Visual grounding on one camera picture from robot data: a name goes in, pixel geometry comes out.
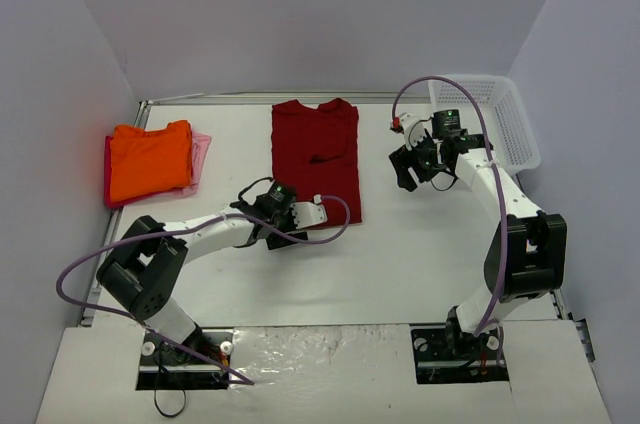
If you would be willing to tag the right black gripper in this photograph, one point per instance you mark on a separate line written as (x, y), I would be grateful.
(410, 164)

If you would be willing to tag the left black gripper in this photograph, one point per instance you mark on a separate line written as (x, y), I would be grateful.
(282, 236)

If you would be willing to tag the dark red t-shirt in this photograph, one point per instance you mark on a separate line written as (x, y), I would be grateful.
(315, 151)

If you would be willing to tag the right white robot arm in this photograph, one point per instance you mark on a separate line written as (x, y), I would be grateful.
(526, 257)

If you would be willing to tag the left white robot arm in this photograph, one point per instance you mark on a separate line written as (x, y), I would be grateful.
(141, 276)

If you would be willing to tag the folded light pink t-shirt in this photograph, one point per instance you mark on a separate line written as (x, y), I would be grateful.
(200, 147)

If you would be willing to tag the white plastic basket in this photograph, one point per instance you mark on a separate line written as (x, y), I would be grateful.
(502, 108)

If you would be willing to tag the folded orange t-shirt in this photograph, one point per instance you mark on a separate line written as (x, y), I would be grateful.
(149, 162)

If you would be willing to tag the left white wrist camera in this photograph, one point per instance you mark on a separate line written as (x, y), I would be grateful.
(308, 214)

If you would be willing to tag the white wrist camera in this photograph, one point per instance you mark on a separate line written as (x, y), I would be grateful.
(411, 127)
(308, 214)

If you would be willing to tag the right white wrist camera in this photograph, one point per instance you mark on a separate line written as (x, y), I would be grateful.
(411, 127)

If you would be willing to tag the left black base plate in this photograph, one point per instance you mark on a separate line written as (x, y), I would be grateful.
(163, 367)

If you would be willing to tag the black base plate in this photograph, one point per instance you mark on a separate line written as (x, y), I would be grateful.
(435, 363)
(163, 367)

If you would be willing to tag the aluminium table frame rail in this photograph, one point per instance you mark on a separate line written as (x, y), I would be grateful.
(261, 98)

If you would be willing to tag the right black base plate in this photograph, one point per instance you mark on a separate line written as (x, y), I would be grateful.
(435, 363)

